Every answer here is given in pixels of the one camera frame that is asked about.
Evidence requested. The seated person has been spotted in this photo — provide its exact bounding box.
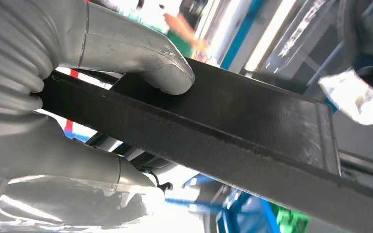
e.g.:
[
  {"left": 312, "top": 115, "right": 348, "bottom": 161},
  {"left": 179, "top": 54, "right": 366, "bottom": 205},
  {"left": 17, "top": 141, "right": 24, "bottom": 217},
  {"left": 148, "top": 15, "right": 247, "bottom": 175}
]
[{"left": 162, "top": 12, "right": 210, "bottom": 62}]

